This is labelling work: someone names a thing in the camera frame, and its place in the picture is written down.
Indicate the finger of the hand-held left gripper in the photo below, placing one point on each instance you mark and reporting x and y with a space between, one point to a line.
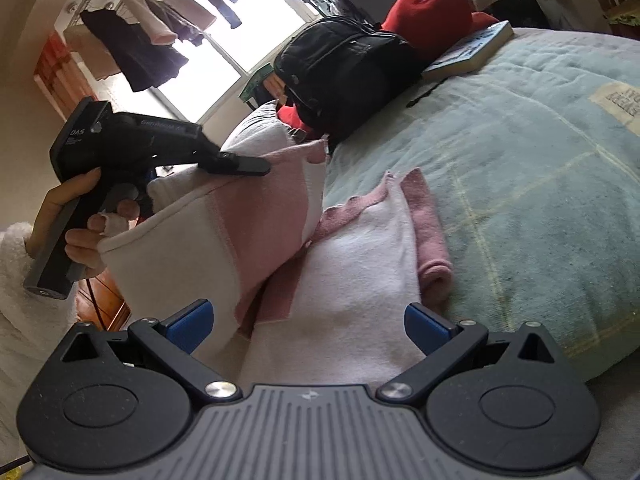
245 165
149 176

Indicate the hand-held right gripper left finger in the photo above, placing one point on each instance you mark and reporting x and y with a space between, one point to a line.
192 326

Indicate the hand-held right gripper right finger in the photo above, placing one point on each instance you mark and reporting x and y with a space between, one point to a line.
425 328

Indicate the pink and white sweater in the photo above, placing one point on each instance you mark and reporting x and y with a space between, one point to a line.
350 270

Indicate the person's left hand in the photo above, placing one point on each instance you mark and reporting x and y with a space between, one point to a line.
55 200

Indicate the grey-green plaid pillow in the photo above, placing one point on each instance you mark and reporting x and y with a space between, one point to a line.
255 130

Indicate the red cushion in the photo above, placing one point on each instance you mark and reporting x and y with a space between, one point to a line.
435 15
292 119

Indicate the dark hanging garment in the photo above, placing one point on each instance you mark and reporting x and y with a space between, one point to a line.
135 55

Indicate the beige hanging cloth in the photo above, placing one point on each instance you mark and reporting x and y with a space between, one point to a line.
90 55

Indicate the orange patterned curtain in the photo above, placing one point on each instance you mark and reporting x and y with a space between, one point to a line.
57 75

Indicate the black backpack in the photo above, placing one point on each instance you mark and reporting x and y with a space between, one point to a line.
345 70

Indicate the window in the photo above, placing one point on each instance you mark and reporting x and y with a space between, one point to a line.
260 5

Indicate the thick paperback book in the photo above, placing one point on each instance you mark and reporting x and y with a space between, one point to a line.
470 52

